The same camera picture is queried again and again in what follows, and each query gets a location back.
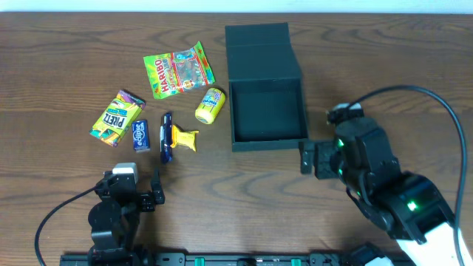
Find Pretz snack box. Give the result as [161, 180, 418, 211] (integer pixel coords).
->
[89, 90, 146, 147]

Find black open gift box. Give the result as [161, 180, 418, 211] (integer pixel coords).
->
[225, 23, 308, 151]

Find Haribo gummy candy bag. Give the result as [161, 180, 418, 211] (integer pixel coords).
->
[143, 41, 215, 100]

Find dark blue candy bar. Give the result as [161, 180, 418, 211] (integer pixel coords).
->
[160, 112, 172, 164]

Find blue Eclipse mint tin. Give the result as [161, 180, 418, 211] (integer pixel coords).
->
[132, 120, 151, 152]

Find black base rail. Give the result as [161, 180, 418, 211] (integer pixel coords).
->
[58, 252, 407, 266]

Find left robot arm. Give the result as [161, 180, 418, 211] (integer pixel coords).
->
[87, 169, 166, 266]

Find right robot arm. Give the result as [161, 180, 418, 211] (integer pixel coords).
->
[301, 117, 472, 265]

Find yellow Mentos gum bottle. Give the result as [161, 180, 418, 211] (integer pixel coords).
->
[195, 88, 226, 124]

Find yellow candy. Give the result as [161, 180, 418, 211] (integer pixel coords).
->
[171, 125, 199, 151]

